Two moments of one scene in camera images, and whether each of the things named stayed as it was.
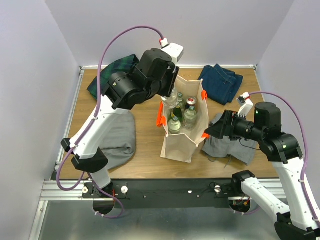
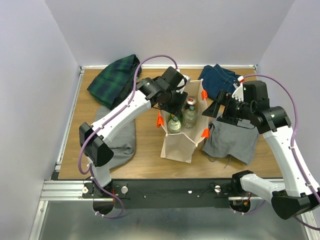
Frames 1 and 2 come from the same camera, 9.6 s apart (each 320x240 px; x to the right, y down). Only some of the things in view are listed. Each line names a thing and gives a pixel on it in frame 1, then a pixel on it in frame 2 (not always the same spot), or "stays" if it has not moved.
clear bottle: x=174 y=125 stays
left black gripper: x=172 y=73 to x=176 y=109
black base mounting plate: x=166 y=193 stays
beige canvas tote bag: x=181 y=146 stays
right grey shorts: x=243 y=149 stays
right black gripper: x=220 y=127 to x=225 y=98
